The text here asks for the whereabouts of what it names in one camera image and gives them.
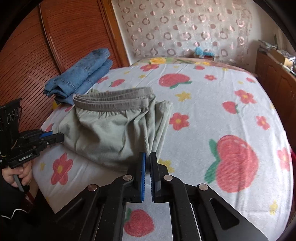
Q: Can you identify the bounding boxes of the grey-green pants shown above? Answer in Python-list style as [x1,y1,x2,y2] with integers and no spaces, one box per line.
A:
[58,87,173,171]

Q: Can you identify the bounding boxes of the person's left hand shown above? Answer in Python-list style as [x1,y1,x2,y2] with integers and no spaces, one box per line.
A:
[1,161,32,187]

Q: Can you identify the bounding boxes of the folded blue jeans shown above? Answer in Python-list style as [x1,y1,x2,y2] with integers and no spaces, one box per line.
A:
[43,48,113,105]

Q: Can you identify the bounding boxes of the red-brown wooden wardrobe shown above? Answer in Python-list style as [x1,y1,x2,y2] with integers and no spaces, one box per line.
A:
[1,1,130,131]

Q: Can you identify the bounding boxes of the blue item on box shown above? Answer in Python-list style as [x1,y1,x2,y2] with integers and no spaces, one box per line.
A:
[194,47,215,58]

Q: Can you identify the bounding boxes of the circle pattern sheer curtain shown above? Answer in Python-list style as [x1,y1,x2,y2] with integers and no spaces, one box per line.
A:
[111,1,252,63]

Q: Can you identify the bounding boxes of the wooden sideboard cabinet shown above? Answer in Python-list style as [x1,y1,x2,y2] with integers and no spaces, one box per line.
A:
[255,50,295,146]

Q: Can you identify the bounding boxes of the cardboard box on sideboard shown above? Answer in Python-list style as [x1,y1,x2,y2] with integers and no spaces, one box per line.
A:
[270,48,295,68]

